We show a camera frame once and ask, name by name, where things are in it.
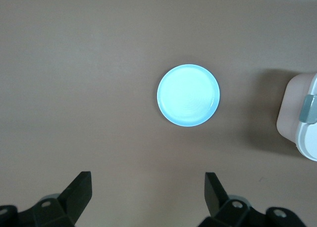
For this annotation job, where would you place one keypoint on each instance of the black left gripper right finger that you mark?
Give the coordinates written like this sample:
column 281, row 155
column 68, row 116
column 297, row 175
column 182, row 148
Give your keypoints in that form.
column 220, row 202

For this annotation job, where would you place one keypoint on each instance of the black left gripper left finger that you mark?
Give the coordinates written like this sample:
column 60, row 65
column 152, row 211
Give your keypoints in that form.
column 71, row 197

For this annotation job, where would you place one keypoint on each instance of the white lidded storage box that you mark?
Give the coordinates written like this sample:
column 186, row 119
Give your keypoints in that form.
column 287, row 108

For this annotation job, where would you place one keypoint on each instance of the grey box latch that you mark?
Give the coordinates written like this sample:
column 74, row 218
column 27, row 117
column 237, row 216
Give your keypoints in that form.
column 307, row 109

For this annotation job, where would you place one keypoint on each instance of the light blue round plate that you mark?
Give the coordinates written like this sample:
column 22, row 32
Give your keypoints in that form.
column 188, row 96

